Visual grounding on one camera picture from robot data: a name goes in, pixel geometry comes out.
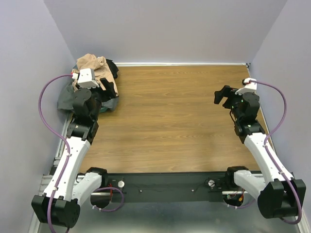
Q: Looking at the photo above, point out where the grey t shirt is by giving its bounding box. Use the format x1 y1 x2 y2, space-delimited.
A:
57 81 119 112

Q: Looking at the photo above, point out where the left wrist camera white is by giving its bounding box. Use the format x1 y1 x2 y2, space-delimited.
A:
77 68 99 89

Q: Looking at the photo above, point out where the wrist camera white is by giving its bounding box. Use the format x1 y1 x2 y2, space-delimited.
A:
235 78 257 95
77 68 99 89

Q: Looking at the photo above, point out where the beige t shirt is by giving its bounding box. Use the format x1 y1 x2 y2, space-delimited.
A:
71 53 119 97

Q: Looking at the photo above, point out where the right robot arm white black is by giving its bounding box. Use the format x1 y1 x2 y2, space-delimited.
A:
214 84 306 224

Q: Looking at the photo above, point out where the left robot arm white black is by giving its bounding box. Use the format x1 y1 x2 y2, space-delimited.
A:
31 84 115 233

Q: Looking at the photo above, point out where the teal plastic basket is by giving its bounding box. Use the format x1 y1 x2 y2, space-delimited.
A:
99 107 111 113

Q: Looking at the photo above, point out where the black t shirt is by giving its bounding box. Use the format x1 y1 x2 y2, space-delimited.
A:
106 59 119 79

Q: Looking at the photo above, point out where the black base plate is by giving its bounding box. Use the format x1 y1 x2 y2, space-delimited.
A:
107 171 242 203

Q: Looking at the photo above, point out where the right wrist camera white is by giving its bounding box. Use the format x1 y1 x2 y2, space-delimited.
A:
235 78 257 95

